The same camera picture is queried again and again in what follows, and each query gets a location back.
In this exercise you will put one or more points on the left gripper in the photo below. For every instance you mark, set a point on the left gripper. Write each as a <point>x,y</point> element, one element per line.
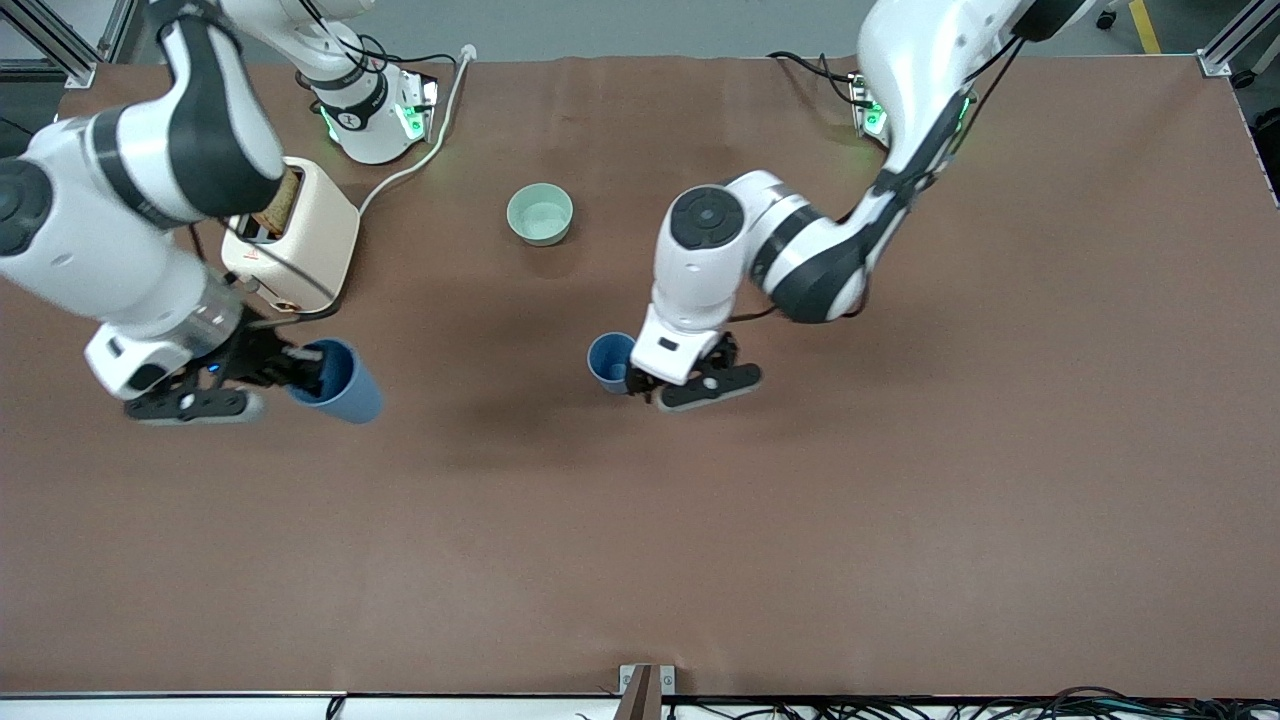
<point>637,379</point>

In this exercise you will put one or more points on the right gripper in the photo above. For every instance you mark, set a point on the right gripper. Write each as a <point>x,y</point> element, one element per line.
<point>258,355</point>

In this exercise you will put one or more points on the blue plastic cup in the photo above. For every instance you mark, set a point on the blue plastic cup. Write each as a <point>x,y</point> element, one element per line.
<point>607,358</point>
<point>350,395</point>

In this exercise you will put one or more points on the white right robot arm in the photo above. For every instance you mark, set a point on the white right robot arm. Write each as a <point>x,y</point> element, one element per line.
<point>120,170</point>

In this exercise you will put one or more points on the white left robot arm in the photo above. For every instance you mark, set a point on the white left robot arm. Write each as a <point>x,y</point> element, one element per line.
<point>810,260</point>

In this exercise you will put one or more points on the cream white toaster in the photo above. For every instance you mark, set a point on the cream white toaster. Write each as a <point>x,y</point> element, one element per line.
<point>315,250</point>

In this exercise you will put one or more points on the brown bread slice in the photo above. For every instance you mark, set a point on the brown bread slice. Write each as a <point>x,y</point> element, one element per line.
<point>283,205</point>

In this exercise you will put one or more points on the mint green bowl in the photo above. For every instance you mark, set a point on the mint green bowl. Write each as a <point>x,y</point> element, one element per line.
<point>540,215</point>

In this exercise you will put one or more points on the black caster wheel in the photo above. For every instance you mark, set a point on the black caster wheel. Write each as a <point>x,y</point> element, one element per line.
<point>1106,18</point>

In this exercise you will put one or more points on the grey metal table bracket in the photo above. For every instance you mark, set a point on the grey metal table bracket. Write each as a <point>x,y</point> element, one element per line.
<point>647,690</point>

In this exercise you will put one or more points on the aluminium frame profile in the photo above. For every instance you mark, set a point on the aluminium frame profile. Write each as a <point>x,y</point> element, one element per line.
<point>1225,45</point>
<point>60,45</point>

